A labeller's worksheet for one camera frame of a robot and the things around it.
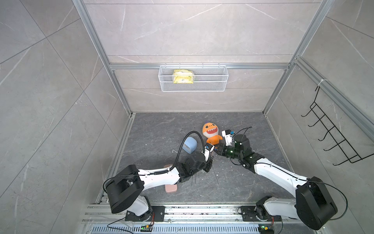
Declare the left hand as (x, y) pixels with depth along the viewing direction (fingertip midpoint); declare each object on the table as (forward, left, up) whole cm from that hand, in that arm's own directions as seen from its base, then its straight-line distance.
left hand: (214, 154), depth 79 cm
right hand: (+4, +1, +1) cm, 4 cm away
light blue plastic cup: (+10, +13, -6) cm, 18 cm away
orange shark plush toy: (+21, -1, -6) cm, 22 cm away
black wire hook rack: (-6, -54, +18) cm, 57 cm away
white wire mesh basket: (+51, 0, +15) cm, 54 cm away
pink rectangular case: (-14, +25, -12) cm, 31 cm away
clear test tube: (-16, +13, +8) cm, 23 cm away
